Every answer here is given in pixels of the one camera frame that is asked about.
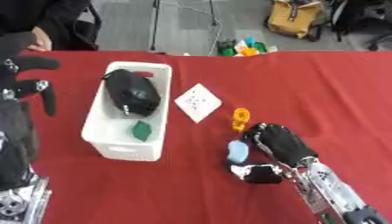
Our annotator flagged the black tripod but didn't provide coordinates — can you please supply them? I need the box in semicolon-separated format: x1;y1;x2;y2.
147;0;222;52

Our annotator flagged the dark green block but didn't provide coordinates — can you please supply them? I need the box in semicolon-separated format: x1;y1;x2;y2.
129;120;155;144

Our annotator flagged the person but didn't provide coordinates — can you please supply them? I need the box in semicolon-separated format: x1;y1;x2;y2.
0;0;103;52

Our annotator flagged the white cable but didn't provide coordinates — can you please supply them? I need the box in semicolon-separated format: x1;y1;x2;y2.
172;2;226;56

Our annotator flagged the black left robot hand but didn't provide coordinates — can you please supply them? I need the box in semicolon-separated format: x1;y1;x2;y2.
0;31;63;191

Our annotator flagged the person's hand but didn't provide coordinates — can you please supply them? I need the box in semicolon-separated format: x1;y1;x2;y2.
25;25;54;53

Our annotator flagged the black office chair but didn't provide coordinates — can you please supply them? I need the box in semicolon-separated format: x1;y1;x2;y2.
327;0;392;53

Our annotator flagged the white plastic basket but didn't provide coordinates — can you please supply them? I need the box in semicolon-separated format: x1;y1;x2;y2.
80;60;173;162

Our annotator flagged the black pouch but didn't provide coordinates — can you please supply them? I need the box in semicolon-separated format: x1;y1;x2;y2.
101;68;163;118

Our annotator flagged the light blue block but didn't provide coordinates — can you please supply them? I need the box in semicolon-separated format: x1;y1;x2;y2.
225;140;251;165

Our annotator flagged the orange toy piece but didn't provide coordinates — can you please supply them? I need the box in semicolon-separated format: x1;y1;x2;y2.
231;108;253;133

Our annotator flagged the white square card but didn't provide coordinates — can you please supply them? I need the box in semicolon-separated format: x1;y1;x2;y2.
172;82;226;124

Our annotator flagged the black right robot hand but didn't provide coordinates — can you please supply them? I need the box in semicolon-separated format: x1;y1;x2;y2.
227;122;320;186

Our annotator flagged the yellow bag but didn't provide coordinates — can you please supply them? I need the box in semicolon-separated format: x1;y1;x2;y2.
263;0;326;41

